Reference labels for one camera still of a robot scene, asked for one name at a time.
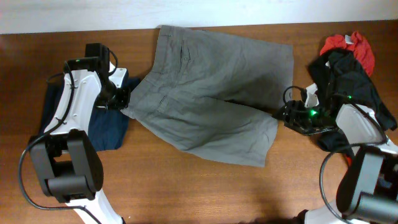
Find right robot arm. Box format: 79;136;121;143
293;95;397;223

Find red garment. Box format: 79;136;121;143
320;31;375;77

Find black garment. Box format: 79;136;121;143
308;50;397;156

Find navy blue garment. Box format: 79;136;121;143
39;81;130;151

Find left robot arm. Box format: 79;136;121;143
22;43;131;223

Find grey shorts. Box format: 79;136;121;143
123;25;294;167

